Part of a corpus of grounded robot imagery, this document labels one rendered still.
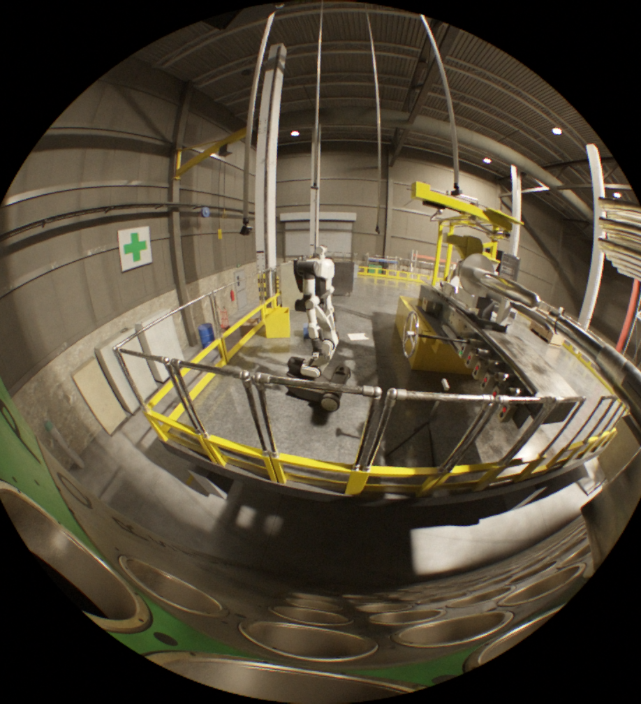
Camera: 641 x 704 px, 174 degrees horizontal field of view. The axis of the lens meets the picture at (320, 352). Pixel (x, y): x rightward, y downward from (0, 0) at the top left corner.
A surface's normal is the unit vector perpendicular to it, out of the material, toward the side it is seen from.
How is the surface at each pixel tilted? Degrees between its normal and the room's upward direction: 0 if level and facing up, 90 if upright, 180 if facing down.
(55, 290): 90
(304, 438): 0
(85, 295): 90
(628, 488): 64
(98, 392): 90
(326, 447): 0
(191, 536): 0
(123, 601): 19
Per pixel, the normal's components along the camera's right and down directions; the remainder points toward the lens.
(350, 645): -0.81, -0.56
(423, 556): 0.02, -0.86
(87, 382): 0.98, 0.11
